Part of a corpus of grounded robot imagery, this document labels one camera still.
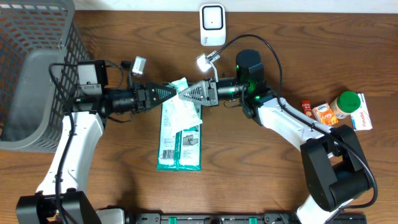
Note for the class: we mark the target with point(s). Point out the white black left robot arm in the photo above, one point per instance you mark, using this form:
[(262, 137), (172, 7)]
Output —
[(61, 197)]

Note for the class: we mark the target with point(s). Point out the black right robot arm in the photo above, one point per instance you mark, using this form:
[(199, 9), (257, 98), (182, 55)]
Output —
[(336, 170)]

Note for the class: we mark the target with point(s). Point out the mint wet wipes pack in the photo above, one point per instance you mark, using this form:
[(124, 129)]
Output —
[(181, 114)]

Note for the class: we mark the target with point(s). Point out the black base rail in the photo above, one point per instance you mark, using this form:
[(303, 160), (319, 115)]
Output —
[(233, 218)]

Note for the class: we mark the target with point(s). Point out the green white gloves package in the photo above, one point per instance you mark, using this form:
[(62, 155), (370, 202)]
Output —
[(180, 151)]

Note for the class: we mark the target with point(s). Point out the grey plastic mesh basket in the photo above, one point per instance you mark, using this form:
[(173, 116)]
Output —
[(40, 46)]

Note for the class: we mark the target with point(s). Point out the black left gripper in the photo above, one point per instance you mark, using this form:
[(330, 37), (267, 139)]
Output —
[(145, 96)]

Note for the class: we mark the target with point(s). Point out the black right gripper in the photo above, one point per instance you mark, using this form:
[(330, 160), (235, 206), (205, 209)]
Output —
[(214, 99)]

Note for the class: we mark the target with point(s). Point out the orange tissue pack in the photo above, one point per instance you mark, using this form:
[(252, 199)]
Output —
[(324, 114)]

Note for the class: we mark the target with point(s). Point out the red stick sachet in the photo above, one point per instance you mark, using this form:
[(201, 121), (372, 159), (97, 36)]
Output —
[(307, 109)]

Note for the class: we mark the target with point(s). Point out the green lid jar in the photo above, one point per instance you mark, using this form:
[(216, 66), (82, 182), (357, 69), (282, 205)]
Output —
[(345, 104)]

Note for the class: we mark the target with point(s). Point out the white slim box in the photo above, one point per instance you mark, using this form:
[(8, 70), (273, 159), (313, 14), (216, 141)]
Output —
[(360, 118)]

